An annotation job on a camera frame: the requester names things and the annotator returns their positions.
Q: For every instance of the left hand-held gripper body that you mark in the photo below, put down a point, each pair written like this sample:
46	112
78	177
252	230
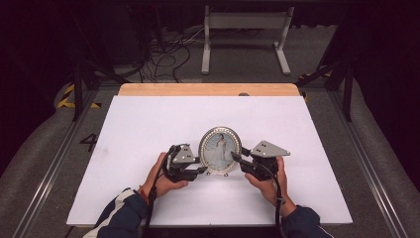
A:
183	155

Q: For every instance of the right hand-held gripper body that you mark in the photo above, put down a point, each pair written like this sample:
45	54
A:
264	160

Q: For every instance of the oval silver picture frame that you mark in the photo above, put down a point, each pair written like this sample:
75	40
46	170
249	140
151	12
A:
219	152

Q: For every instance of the person's right hand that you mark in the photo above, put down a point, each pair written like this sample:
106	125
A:
274	191

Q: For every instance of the person's left hand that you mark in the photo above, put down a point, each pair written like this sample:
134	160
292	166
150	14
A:
161	183

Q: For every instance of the white paper sheet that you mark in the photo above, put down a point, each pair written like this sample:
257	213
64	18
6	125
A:
231	112

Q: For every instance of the black metal stand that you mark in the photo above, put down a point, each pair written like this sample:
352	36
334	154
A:
78	86
346	86

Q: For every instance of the yellow black floor tape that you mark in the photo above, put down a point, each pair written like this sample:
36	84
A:
67	99

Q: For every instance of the white metal stand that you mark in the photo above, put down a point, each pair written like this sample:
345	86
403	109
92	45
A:
246	21

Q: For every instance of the aluminium rail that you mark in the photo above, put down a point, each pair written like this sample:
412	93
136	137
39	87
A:
366	162
56	162

